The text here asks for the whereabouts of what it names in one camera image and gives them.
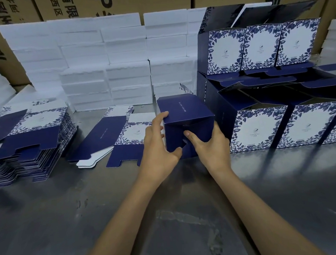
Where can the person's left hand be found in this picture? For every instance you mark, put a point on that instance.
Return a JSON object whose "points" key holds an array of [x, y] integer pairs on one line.
{"points": [[155, 152]]}

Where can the person's right hand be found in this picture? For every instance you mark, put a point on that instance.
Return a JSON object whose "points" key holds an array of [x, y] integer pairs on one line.
{"points": [[214, 153]]}

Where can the person's right thumb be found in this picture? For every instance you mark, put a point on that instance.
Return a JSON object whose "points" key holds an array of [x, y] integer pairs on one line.
{"points": [[193, 137]]}

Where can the person's left thumb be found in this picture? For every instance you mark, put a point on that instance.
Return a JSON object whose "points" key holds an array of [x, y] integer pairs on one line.
{"points": [[175, 154]]}

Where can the dark blue carton box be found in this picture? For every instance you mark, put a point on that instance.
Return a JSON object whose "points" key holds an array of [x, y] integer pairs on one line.
{"points": [[184, 113]]}

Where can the person's right forearm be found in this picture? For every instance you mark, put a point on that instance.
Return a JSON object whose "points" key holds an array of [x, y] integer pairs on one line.
{"points": [[260, 211]]}

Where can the person's left forearm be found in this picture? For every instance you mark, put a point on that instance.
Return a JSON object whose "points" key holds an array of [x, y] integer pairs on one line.
{"points": [[123, 221]]}

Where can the stack of assembled floral boxes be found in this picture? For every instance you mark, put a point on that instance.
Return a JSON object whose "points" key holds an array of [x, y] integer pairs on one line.
{"points": [[259, 125]]}

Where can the flat blue floral carton blank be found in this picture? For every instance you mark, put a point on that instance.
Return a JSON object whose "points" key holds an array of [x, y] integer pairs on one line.
{"points": [[94, 160], [105, 136]]}

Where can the stack of flat carton blanks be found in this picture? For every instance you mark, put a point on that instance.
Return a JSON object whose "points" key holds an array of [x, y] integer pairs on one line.
{"points": [[28, 141]]}

